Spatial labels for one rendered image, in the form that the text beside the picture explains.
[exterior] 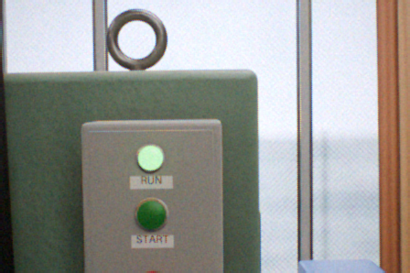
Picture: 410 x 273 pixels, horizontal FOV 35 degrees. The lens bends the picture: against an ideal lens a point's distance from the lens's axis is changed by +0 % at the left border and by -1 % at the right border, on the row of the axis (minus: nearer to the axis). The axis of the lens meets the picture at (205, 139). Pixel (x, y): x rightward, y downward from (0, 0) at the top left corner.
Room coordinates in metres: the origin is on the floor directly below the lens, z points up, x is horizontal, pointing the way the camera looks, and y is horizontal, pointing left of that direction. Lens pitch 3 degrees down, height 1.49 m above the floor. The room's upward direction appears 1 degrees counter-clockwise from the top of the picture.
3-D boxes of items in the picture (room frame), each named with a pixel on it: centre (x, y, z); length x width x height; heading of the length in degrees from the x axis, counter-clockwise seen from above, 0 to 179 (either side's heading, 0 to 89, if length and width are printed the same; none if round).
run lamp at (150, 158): (0.45, 0.04, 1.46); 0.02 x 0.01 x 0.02; 89
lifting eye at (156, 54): (0.62, 0.06, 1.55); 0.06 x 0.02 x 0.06; 89
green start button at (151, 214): (0.45, 0.04, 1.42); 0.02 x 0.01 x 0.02; 89
